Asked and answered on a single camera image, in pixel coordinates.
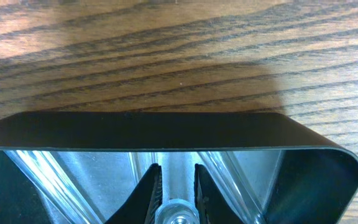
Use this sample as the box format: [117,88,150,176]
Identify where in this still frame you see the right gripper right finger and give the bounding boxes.
[193,163,246,224]

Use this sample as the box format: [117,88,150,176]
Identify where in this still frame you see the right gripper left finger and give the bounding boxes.
[104,162,163,224]

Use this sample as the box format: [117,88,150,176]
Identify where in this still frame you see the black tray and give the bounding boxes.
[0,111,358,224]

